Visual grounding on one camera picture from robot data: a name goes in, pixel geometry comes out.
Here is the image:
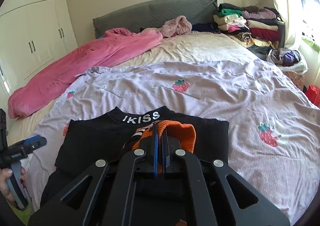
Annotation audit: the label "white bag of clothes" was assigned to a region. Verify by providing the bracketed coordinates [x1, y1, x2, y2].
[266, 48, 308, 74]

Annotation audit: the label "pink fuzzy garment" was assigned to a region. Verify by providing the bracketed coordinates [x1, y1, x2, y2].
[159, 15, 192, 38]

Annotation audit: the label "lilac strawberry print quilt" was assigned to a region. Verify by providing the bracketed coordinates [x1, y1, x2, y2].
[27, 60, 319, 224]

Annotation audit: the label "black long-sleeve shirt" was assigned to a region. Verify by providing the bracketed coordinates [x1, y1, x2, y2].
[40, 106, 229, 205]

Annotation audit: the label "stack of folded clothes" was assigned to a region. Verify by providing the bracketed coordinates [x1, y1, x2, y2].
[213, 3, 285, 54]

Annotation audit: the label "left hand, red nails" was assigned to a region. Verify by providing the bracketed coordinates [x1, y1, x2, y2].
[0, 167, 25, 206]

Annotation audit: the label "pink plush blanket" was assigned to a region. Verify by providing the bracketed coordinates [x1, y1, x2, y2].
[8, 28, 163, 119]

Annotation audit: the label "dark navy garment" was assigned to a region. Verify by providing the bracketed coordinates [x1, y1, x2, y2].
[192, 22, 221, 34]

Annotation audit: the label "grey quilted headboard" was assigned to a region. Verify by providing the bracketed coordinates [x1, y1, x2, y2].
[93, 0, 218, 39]

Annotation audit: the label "floral storage box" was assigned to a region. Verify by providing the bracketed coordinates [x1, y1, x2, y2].
[284, 71, 305, 91]

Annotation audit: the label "white wardrobe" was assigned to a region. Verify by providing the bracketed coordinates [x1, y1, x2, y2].
[1, 0, 78, 94]

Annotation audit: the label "white curtain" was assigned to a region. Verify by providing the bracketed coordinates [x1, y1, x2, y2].
[273, 0, 319, 87]

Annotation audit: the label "red plastic bag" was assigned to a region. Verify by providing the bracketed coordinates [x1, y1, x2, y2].
[305, 85, 320, 107]

